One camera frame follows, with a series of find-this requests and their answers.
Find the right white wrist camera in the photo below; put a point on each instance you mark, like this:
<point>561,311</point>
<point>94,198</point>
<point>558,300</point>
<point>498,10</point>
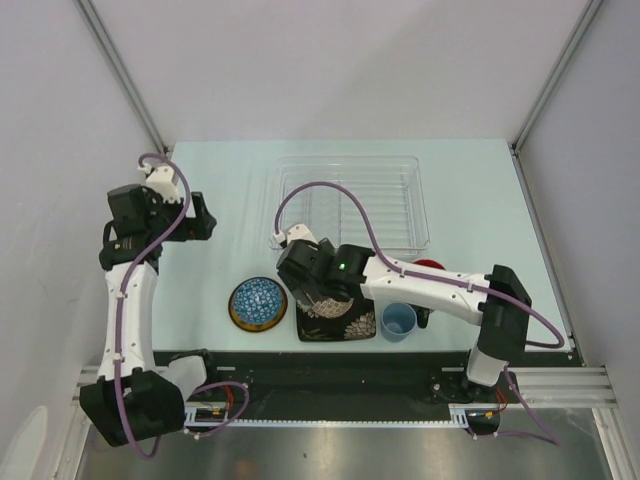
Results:
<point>296,232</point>

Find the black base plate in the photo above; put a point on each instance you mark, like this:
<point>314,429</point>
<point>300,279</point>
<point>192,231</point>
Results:
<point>354,387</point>

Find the blue patterned bowl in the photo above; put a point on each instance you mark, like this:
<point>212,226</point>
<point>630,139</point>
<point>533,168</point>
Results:
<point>257,301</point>

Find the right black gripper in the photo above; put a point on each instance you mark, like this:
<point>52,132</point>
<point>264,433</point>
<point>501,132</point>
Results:
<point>298,291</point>

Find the red black mug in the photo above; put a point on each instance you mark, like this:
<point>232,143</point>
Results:
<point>423,314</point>

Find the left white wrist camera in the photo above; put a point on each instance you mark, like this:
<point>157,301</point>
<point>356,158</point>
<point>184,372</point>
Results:
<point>162,179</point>

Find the red-white patterned bowl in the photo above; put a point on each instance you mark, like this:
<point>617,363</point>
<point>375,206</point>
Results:
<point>330,309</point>

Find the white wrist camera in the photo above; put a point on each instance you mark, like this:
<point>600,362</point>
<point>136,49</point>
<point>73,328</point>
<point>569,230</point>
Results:
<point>296,232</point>
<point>162,179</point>

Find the yellow round plate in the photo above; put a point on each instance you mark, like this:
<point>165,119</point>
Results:
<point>257,329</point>

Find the grey cable duct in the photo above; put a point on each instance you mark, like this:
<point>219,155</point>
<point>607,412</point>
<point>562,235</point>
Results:
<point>201,418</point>

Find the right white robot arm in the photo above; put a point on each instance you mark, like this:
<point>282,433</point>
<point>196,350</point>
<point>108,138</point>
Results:
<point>496,303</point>

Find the black floral square plate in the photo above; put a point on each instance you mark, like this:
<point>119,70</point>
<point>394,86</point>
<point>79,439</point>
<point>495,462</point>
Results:
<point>358,324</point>

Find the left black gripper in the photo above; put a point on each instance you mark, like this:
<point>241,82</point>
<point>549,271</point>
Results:
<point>198,227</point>

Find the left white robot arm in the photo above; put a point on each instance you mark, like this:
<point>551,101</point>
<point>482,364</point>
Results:
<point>131,272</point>

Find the light blue cup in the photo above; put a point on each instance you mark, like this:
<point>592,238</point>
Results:
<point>398,320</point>

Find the clear wire dish rack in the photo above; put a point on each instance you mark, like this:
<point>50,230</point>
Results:
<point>388,187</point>

